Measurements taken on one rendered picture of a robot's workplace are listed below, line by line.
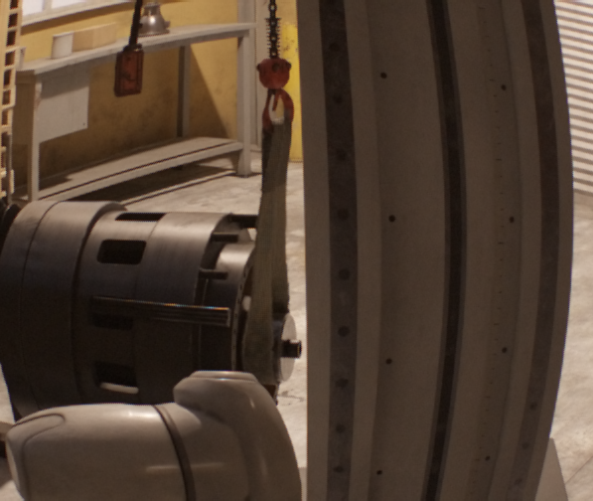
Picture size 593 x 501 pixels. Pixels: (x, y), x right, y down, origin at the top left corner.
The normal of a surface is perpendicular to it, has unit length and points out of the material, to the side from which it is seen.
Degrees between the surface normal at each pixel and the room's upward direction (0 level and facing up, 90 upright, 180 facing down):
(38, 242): 33
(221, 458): 66
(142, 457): 60
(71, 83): 90
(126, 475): 74
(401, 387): 90
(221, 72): 90
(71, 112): 90
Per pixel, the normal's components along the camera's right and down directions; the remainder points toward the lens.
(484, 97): -0.06, 0.25
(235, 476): 0.44, -0.07
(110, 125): 0.76, 0.14
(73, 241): -0.15, -0.70
